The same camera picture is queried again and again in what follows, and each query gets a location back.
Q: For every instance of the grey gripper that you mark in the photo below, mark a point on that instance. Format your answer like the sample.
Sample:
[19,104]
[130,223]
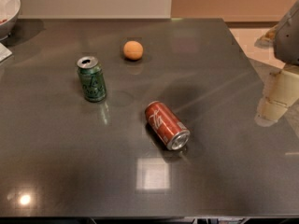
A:
[288,37]

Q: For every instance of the red coke can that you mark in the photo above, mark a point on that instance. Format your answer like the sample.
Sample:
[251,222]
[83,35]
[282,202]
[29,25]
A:
[167,126]

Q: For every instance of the green soda can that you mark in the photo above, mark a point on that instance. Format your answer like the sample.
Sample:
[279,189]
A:
[91,78]

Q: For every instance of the orange fruit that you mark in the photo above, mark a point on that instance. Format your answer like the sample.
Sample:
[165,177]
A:
[133,50]

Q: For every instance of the white paper napkin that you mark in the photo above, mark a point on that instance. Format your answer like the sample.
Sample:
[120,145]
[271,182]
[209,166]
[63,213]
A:
[4,52]

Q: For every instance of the white bowl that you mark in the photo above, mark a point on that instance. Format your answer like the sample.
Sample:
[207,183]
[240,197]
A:
[9,12]

